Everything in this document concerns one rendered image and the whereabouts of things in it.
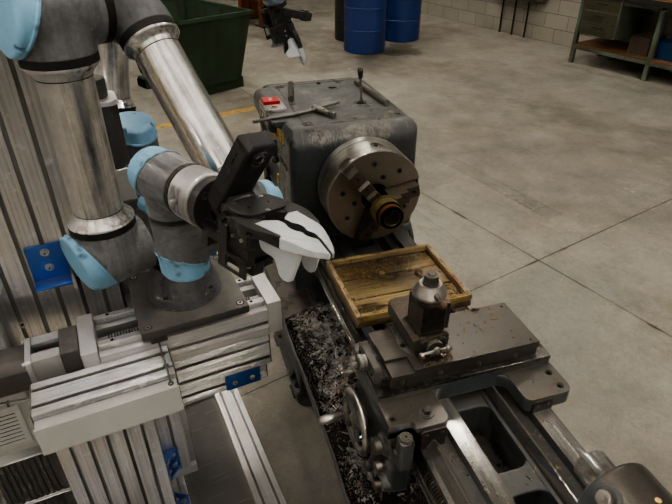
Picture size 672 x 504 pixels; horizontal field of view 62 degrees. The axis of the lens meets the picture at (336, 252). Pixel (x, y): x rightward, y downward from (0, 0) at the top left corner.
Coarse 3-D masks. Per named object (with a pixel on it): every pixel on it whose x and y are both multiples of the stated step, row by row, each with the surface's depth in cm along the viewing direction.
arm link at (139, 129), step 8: (128, 112) 151; (136, 112) 151; (128, 120) 147; (136, 120) 148; (144, 120) 148; (152, 120) 149; (128, 128) 144; (136, 128) 145; (144, 128) 146; (152, 128) 148; (128, 136) 144; (136, 136) 145; (144, 136) 146; (152, 136) 148; (128, 144) 145; (136, 144) 146; (144, 144) 147; (152, 144) 149; (128, 152) 147; (136, 152) 147
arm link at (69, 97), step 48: (0, 0) 77; (48, 0) 77; (96, 0) 81; (0, 48) 82; (48, 48) 80; (96, 48) 86; (48, 96) 85; (96, 96) 89; (96, 144) 91; (96, 192) 94; (96, 240) 97; (144, 240) 104; (96, 288) 102
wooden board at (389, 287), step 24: (336, 264) 179; (360, 264) 180; (384, 264) 180; (432, 264) 180; (336, 288) 172; (360, 288) 169; (384, 288) 169; (408, 288) 169; (456, 288) 169; (360, 312) 160; (384, 312) 157
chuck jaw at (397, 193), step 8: (400, 184) 177; (408, 184) 177; (416, 184) 176; (384, 192) 177; (392, 192) 174; (400, 192) 173; (408, 192) 173; (416, 192) 176; (400, 200) 171; (408, 200) 175
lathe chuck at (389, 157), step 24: (360, 144) 174; (384, 144) 175; (336, 168) 171; (360, 168) 170; (384, 168) 173; (408, 168) 176; (336, 192) 172; (360, 192) 175; (336, 216) 177; (360, 216) 180; (408, 216) 185
